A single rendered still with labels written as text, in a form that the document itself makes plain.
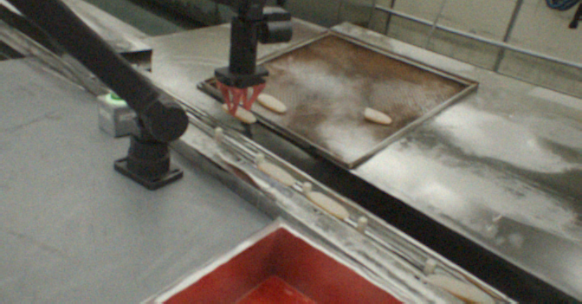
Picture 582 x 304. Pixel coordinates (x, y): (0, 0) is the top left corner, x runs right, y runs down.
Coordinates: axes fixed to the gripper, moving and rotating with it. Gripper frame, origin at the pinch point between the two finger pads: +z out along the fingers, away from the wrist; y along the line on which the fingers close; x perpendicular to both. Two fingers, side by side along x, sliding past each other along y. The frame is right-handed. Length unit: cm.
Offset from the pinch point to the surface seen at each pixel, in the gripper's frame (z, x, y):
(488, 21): 60, 121, 366
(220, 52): 13, 60, 41
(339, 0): 47, 186, 254
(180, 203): 11.5, -8.4, -20.4
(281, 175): 8.0, -16.2, -1.4
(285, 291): 11.2, -38.1, -20.8
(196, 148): 7.5, 1.7, -9.8
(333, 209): 8.1, -30.4, -1.2
